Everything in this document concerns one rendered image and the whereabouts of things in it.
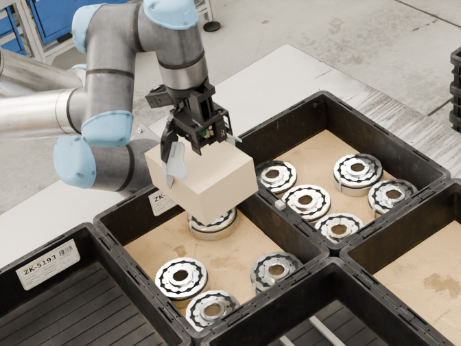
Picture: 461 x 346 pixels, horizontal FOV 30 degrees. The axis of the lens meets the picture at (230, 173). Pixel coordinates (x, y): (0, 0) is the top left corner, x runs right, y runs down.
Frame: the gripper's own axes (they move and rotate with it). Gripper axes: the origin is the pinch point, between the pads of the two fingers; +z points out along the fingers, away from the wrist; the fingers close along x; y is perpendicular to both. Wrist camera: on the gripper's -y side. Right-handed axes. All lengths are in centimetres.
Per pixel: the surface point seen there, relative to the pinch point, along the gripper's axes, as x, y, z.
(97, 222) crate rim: -14.4, -19.5, 16.8
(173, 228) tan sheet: -0.6, -16.1, 26.8
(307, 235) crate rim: 11.3, 13.6, 17.0
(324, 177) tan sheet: 31.4, -3.8, 26.7
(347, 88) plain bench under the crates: 69, -36, 40
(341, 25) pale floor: 164, -140, 110
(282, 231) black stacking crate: 11.2, 6.2, 21.0
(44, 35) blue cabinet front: 50, -188, 74
